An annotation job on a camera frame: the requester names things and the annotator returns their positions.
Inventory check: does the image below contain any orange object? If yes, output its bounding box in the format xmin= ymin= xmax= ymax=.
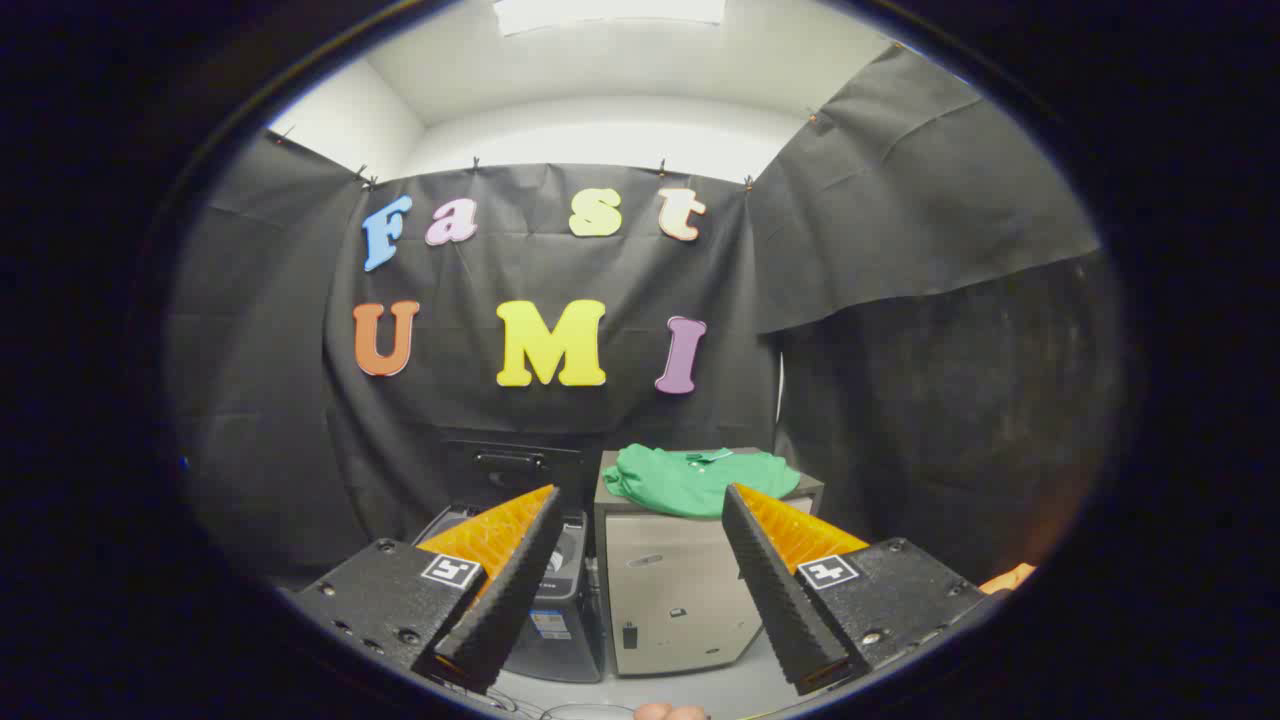
xmin=978 ymin=563 xmax=1038 ymax=596

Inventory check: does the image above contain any green polo shirt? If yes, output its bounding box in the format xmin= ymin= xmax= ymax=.
xmin=602 ymin=444 xmax=802 ymax=520

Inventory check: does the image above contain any black backdrop cloth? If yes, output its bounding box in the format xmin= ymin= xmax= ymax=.
xmin=165 ymin=40 xmax=1126 ymax=591

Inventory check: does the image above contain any tangle of thin cables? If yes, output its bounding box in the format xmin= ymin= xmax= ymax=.
xmin=480 ymin=685 xmax=641 ymax=720

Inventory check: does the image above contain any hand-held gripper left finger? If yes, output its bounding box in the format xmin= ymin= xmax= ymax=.
xmin=283 ymin=484 xmax=564 ymax=695

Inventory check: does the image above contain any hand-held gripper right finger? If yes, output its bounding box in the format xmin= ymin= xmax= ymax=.
xmin=722 ymin=483 xmax=1001 ymax=697

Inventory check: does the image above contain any dark grey washing machine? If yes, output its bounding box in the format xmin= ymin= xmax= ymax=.
xmin=412 ymin=500 xmax=605 ymax=684

